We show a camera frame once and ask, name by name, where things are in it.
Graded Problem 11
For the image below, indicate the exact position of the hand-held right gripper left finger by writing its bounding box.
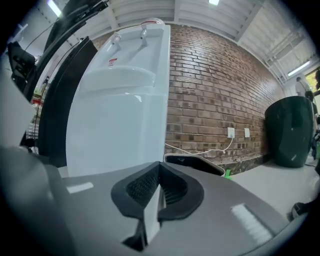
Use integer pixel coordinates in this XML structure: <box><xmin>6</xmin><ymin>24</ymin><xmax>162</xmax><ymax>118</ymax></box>
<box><xmin>57</xmin><ymin>161</ymin><xmax>161</xmax><ymax>256</ymax></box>

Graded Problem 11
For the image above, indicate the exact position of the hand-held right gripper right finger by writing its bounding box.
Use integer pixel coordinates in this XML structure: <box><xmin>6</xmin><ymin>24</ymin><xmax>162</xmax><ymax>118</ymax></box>
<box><xmin>149</xmin><ymin>161</ymin><xmax>289</xmax><ymax>256</ymax></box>

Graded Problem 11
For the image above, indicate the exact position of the white water dispenser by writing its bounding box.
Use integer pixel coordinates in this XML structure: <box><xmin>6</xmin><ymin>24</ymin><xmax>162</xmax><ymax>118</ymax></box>
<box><xmin>79</xmin><ymin>23</ymin><xmax>172</xmax><ymax>97</ymax></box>

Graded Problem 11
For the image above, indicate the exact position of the white bin with black liner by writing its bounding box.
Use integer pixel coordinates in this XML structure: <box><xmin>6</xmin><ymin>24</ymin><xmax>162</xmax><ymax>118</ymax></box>
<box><xmin>164</xmin><ymin>153</ymin><xmax>226</xmax><ymax>177</ymax></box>

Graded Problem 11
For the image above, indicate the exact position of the dark green round pot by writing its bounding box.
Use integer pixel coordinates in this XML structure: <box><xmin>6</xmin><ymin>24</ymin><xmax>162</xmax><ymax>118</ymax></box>
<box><xmin>264</xmin><ymin>95</ymin><xmax>318</xmax><ymax>169</ymax></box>

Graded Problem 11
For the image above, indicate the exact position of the white power cable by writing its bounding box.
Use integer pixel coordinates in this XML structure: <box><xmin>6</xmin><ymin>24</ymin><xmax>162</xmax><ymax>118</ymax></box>
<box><xmin>164</xmin><ymin>136</ymin><xmax>235</xmax><ymax>158</ymax></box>

